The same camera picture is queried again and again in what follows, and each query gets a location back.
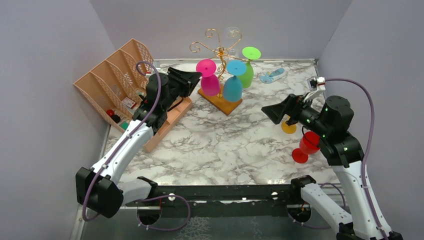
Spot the red black item in organizer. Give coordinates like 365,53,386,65
106,109,121,124

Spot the yellow wine glass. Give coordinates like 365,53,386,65
281,120,297,135

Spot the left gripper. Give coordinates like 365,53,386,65
162,67,202,111

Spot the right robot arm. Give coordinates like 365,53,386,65
262,94,402,240

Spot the blue wine glass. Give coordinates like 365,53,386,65
222,59,247,102

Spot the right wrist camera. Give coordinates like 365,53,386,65
304,76,326,102

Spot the red wine glass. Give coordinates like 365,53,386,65
291,131,320,164

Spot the small card box in organizer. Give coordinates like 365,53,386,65
121,97,137,109

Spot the black mounting rail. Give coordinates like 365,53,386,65
125,183,345,220

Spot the small blue white package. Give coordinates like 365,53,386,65
259,67,287,84

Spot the gold wine glass rack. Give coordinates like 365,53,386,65
189,28,246,116

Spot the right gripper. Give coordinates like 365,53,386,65
262,92,331,137

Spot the green wine glass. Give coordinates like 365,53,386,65
238,46,262,89

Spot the clear wine glass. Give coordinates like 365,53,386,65
224,26,242,58

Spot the pink plastic desk organizer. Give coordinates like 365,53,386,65
74,38,193,153

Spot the magenta wine glass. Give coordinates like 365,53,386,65
196,59,221,97

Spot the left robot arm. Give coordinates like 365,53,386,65
75,67,202,218

